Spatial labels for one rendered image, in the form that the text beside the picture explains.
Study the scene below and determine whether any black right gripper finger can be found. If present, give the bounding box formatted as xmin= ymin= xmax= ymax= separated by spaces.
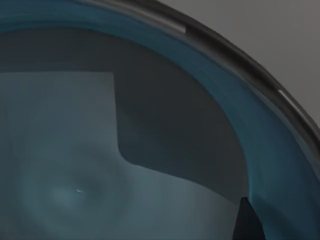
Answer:
xmin=231 ymin=196 xmax=266 ymax=240

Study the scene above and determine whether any blue bowl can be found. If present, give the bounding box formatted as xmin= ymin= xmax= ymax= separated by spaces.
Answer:
xmin=0 ymin=0 xmax=320 ymax=240

